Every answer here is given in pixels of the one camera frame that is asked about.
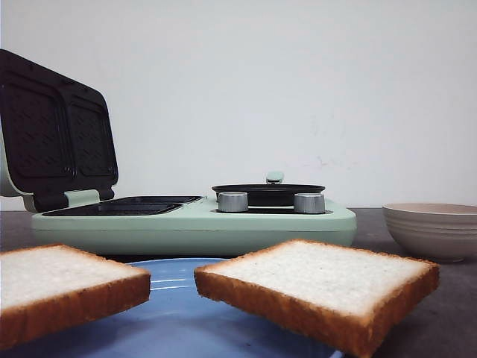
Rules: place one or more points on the white bread slice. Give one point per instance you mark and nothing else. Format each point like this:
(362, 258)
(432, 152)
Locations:
(50, 288)
(348, 298)

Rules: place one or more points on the blue plate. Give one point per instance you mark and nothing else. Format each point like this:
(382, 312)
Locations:
(175, 322)

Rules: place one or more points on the breakfast maker hinged lid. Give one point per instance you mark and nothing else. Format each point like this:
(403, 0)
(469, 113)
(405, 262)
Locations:
(56, 137)

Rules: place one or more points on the mint green breakfast maker base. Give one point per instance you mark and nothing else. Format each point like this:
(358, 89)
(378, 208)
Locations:
(196, 228)

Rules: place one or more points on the left silver control knob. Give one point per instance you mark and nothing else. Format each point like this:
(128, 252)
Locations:
(232, 202)

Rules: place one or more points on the small black frying pan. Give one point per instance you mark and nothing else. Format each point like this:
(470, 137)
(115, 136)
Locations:
(272, 193)

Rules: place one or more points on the right silver control knob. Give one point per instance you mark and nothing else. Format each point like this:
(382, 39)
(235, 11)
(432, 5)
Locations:
(309, 203)

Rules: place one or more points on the beige ribbed bowl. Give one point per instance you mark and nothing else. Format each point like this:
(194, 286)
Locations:
(444, 232)

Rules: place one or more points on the silver control knob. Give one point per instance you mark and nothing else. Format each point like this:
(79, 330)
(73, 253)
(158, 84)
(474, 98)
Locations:
(232, 202)
(309, 203)

